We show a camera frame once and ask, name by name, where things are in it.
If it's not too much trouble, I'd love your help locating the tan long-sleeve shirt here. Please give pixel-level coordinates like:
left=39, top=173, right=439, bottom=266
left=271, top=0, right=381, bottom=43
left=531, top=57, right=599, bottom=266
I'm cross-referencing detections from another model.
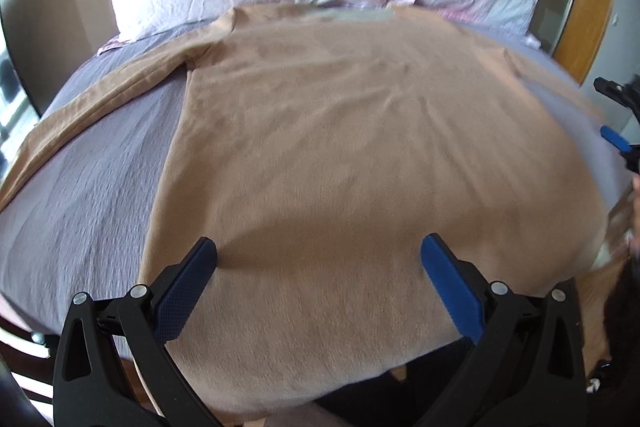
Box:
left=1, top=5, right=610, bottom=423

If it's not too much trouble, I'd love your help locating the window with blinds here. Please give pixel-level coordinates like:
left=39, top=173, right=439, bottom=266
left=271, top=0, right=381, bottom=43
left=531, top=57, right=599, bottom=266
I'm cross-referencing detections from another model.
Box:
left=0, top=38, right=40, bottom=180

